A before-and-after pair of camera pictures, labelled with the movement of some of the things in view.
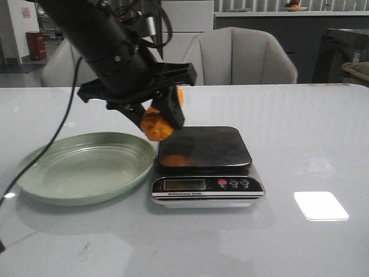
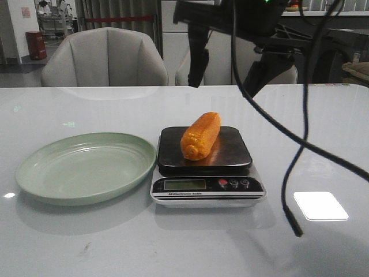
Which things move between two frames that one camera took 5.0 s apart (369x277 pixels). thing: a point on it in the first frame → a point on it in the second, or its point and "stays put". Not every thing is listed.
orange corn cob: (155, 126) → (200, 135)
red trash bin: (37, 45) stays put
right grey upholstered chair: (238, 55) stays put
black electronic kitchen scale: (206, 167) stays put
